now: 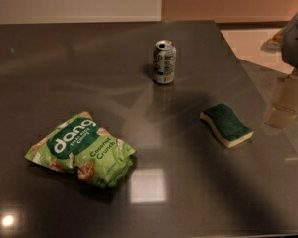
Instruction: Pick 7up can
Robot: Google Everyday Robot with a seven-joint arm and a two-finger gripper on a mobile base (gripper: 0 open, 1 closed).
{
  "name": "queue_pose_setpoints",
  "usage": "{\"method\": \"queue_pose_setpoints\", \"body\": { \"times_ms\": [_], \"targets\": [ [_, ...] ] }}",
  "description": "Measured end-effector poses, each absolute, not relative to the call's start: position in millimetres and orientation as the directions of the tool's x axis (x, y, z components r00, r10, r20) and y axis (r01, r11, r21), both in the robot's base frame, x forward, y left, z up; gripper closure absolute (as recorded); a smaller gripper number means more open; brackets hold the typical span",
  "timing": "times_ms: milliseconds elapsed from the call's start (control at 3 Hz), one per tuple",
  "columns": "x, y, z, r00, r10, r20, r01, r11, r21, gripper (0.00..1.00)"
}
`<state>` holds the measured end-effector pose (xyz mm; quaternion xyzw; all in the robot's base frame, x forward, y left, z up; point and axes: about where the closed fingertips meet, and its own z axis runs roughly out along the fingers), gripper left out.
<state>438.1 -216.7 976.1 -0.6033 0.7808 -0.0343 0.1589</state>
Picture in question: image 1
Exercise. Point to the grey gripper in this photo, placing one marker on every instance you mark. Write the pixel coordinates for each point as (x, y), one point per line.
(296, 44)

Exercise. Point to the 7up soda can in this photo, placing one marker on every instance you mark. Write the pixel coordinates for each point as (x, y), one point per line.
(164, 62)

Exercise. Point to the green and yellow sponge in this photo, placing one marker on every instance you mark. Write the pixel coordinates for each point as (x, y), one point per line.
(225, 125)

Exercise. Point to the green Dang chips bag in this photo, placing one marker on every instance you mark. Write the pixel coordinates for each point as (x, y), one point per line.
(81, 146)

